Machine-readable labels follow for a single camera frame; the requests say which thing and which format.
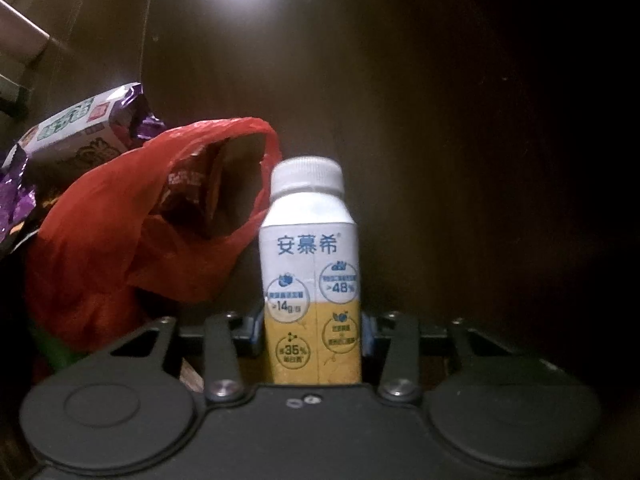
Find white and yellow yogurt bottle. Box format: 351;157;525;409
259;156;363;386

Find green plastic piece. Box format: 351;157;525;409
30;327;87;377

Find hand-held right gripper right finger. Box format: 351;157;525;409
363;311;521;403

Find red plastic bag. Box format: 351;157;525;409
24;116;281;356

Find purple snack packet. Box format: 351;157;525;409
0;82;166;251

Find brown wrapper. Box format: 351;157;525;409
162;142;228;238

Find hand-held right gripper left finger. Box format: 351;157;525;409
110;310;265;402

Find pale furniture beam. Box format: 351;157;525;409
0;0;52;62

